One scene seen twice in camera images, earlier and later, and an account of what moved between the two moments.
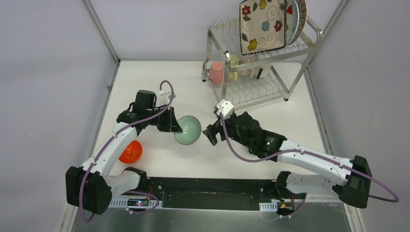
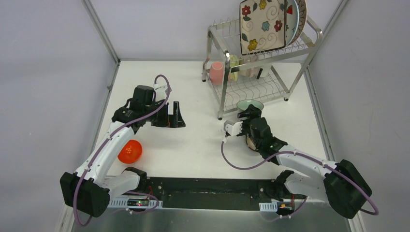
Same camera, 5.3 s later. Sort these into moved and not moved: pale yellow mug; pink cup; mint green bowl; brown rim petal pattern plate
Moved: mint green bowl
Not moved: brown rim petal pattern plate; pink cup; pale yellow mug
